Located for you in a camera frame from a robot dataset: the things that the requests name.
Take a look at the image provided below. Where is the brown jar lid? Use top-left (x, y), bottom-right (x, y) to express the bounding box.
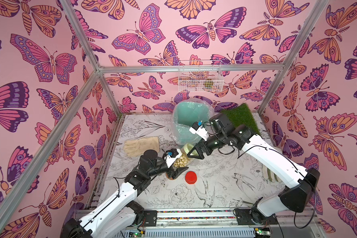
top-left (166, 173), bottom-right (177, 180)

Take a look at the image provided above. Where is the light green jar lid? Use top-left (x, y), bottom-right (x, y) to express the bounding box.
top-left (182, 143), bottom-right (198, 156)

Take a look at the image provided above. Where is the green lid peanut jar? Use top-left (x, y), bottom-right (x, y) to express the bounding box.
top-left (173, 153), bottom-right (194, 169)

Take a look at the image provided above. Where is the red jar lid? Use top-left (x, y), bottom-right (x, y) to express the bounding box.
top-left (185, 171), bottom-right (197, 184)

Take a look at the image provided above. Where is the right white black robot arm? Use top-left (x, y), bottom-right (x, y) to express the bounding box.
top-left (187, 114), bottom-right (320, 224)

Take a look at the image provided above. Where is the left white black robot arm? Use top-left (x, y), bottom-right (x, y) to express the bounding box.
top-left (60, 148), bottom-right (188, 238)

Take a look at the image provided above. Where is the left beige cloth glove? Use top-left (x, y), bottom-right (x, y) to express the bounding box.
top-left (123, 136), bottom-right (160, 157)

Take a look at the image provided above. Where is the green artificial grass mat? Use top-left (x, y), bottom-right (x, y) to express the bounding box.
top-left (221, 104), bottom-right (260, 134)

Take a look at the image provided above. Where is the mint green trash bin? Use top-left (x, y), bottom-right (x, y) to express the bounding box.
top-left (173, 102), bottom-right (212, 145)

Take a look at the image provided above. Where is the green object in basket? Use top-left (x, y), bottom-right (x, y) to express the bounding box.
top-left (203, 79), bottom-right (214, 90)

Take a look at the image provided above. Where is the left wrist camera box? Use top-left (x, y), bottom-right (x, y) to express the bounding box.
top-left (164, 148), bottom-right (182, 168)

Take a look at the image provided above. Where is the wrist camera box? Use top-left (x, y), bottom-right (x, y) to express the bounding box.
top-left (189, 121), bottom-right (210, 141)
top-left (164, 148), bottom-right (182, 168)

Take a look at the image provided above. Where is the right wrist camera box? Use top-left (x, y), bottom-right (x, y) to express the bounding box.
top-left (189, 121), bottom-right (210, 141)

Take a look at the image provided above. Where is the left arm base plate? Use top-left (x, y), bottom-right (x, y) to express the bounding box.
top-left (131, 210), bottom-right (157, 228)

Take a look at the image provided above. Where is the white wire wall basket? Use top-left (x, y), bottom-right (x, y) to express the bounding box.
top-left (177, 64), bottom-right (224, 93)

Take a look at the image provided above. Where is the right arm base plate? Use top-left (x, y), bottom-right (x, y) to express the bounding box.
top-left (233, 208), bottom-right (278, 226)

